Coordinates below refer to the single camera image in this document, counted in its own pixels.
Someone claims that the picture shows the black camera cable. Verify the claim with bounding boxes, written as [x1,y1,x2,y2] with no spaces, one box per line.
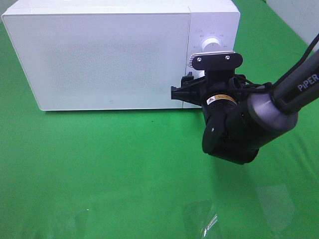
[229,32,319,94]

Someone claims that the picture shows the white microwave oven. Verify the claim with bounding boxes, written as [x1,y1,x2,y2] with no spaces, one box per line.
[1,0,240,109]

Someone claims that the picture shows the white round knob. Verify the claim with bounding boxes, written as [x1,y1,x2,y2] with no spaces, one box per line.
[201,37,222,52]
[197,71,205,78]

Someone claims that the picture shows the white microwave door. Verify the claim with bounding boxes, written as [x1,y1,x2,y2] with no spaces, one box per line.
[3,13,189,111]

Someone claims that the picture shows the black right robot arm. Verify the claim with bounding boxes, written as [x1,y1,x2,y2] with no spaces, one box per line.
[171,51,319,164]

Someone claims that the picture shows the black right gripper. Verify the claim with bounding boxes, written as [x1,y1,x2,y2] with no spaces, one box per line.
[170,70,247,107]

